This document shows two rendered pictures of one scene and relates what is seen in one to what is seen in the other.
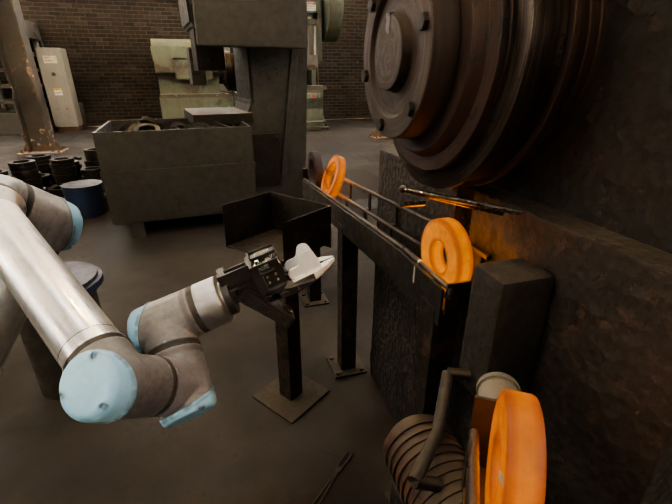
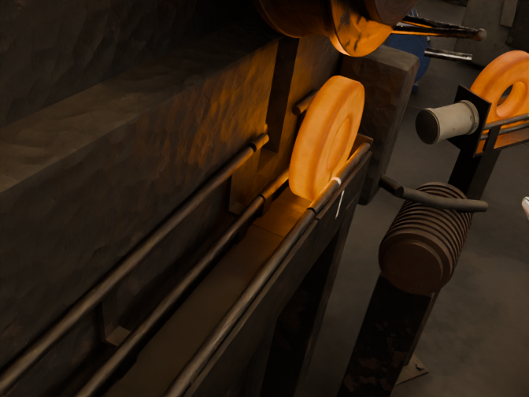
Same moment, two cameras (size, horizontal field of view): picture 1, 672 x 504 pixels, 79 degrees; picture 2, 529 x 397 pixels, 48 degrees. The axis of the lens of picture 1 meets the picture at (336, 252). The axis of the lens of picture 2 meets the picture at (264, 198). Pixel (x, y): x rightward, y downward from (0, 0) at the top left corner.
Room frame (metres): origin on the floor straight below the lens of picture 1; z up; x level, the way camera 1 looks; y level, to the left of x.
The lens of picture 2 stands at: (1.33, 0.13, 1.08)
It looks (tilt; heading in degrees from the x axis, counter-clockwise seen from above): 34 degrees down; 218
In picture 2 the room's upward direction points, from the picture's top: 10 degrees clockwise
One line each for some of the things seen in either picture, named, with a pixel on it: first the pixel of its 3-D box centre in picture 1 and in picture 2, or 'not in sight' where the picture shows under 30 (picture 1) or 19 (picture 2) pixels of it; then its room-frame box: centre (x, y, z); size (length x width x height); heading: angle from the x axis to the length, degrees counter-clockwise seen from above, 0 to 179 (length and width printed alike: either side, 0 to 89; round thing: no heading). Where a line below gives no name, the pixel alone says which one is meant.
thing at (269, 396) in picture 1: (282, 308); not in sight; (1.18, 0.18, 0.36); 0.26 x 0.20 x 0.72; 51
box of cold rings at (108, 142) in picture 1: (182, 168); not in sight; (3.25, 1.23, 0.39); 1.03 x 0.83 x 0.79; 110
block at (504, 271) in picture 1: (503, 331); (361, 124); (0.58, -0.29, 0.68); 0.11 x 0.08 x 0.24; 106
